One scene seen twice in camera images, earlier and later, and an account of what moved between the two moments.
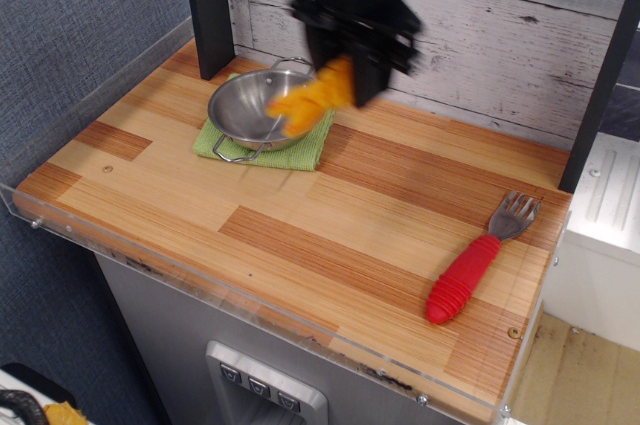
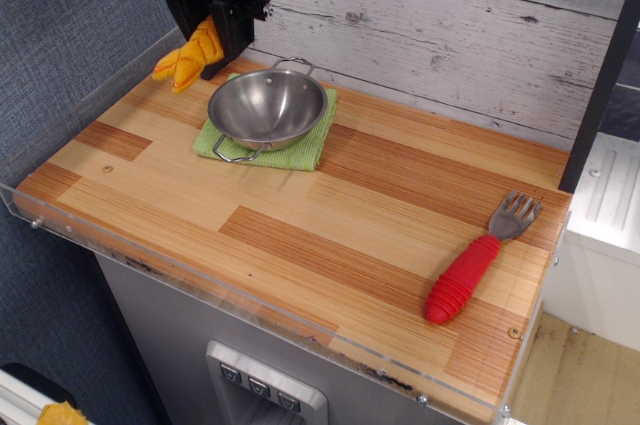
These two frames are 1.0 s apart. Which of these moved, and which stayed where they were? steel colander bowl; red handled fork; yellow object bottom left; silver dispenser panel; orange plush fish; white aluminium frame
Moved: orange plush fish
Stayed: white aluminium frame; silver dispenser panel; steel colander bowl; yellow object bottom left; red handled fork
